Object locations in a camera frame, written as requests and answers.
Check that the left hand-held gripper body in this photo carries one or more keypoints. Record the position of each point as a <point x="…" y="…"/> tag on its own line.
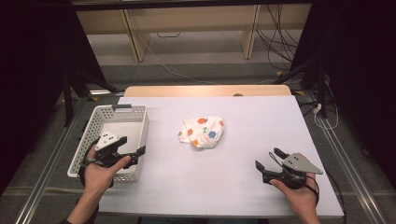
<point x="106" y="146"/>

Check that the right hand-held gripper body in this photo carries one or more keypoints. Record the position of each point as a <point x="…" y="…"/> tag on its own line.
<point x="299" y="166"/>

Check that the white perforated plastic basket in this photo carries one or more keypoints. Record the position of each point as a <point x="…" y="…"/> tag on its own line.
<point x="130" y="124"/>

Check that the white cloth with colourful print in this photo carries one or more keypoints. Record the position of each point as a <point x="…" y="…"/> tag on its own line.
<point x="202" y="132"/>

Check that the person's left hand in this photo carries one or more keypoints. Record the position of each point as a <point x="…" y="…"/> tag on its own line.
<point x="98" y="177"/>

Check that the person's right hand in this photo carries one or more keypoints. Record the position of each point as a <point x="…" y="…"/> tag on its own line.
<point x="300" y="199"/>

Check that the black tripod stand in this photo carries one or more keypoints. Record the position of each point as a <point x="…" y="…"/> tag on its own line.
<point x="317" y="84"/>
<point x="70" y="99"/>

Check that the black curtain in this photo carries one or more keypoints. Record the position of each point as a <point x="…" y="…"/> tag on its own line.
<point x="364" y="77"/>
<point x="31" y="77"/>

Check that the beige wooden shelf unit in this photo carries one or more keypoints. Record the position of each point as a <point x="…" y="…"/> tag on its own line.
<point x="193" y="18"/>

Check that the aluminium frame rail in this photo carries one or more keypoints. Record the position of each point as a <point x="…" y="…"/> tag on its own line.
<point x="351" y="174"/>
<point x="43" y="180"/>

